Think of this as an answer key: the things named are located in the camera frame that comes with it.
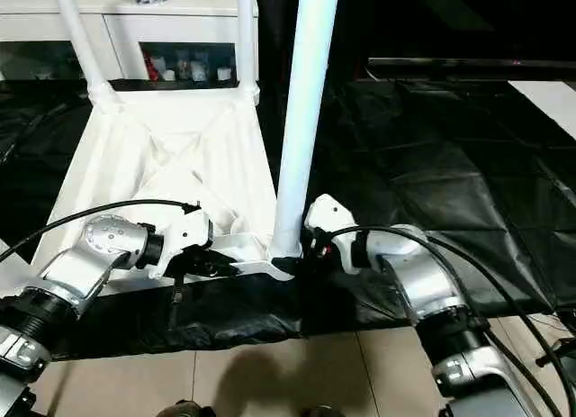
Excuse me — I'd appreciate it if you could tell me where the white plastic table top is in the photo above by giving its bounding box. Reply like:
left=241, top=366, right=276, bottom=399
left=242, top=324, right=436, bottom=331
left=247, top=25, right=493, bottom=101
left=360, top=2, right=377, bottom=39
left=0, top=86, right=301, bottom=296

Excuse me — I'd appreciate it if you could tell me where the white plastic table leg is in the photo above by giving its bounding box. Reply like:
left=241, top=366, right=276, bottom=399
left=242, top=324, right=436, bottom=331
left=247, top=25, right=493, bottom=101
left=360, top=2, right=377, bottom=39
left=271, top=0, right=342, bottom=258
left=0, top=240, right=28, bottom=296
left=236, top=0, right=261, bottom=101
left=51, top=0, right=116, bottom=105

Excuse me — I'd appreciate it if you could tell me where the black glossy mat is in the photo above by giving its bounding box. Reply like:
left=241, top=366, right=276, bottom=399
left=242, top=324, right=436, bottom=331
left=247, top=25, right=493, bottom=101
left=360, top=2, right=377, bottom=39
left=0, top=77, right=576, bottom=359

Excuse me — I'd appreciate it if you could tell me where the white cabinet with glass doors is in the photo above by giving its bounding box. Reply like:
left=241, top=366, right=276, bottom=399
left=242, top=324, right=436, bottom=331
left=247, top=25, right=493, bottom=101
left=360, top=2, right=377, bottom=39
left=0, top=0, right=260, bottom=83

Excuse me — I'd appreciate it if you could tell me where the white flat panel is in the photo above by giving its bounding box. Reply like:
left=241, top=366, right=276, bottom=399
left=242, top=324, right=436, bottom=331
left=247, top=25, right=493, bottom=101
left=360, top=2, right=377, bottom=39
left=508, top=78, right=576, bottom=141

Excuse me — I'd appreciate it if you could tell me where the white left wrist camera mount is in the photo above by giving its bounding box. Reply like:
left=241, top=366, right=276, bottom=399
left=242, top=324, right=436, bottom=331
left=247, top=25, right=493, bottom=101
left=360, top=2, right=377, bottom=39
left=150, top=207, right=215, bottom=281

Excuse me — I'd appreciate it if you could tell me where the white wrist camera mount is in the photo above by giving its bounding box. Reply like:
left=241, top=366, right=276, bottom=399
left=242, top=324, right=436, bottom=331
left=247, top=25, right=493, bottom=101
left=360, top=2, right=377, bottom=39
left=150, top=207, right=215, bottom=281
left=303, top=194, right=361, bottom=275

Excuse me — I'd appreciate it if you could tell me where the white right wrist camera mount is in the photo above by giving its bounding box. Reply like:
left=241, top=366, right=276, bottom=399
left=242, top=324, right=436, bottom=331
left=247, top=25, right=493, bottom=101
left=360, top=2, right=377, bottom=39
left=303, top=194, right=361, bottom=275

